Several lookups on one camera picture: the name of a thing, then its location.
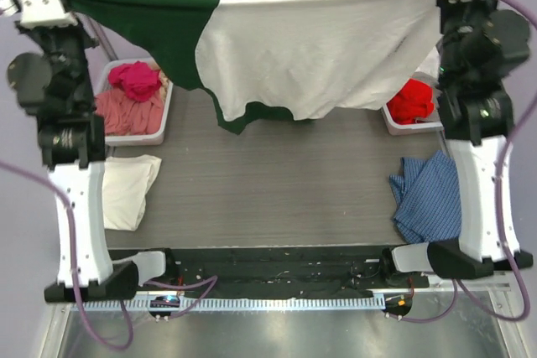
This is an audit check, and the white and green t-shirt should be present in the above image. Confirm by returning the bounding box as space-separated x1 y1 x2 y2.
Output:
63 0 440 134

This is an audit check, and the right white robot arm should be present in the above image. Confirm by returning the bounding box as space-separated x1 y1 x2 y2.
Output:
378 0 534 287

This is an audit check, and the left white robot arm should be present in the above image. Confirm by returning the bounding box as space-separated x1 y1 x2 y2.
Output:
7 22 179 304

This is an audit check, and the grey white garment in basket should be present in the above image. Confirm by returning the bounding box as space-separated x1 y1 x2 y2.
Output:
411 47 440 86

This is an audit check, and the salmon pink t-shirt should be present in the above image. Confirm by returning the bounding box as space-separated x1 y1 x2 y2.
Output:
95 88 164 136

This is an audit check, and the magenta t-shirt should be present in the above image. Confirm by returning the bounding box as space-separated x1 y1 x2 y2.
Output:
107 61 161 102

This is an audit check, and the red t-shirt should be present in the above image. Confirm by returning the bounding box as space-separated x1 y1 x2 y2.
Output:
387 79 435 125

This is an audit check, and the right white perforated basket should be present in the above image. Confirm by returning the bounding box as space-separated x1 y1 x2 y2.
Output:
381 105 443 136

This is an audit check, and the beige garment in bin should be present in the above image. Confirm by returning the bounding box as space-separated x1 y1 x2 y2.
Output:
149 61 173 102

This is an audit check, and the folded cream t-shirt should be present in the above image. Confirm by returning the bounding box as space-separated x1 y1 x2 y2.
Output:
102 154 162 231

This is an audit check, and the blue plaid shirt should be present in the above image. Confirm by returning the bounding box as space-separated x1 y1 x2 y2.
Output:
388 151 461 244

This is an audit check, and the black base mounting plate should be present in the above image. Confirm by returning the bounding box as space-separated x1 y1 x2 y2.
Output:
108 246 431 298

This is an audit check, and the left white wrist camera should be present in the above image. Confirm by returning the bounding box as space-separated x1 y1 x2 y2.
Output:
1 0 78 29

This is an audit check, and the slotted white cable duct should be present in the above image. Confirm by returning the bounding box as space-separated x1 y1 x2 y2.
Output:
70 295 386 312

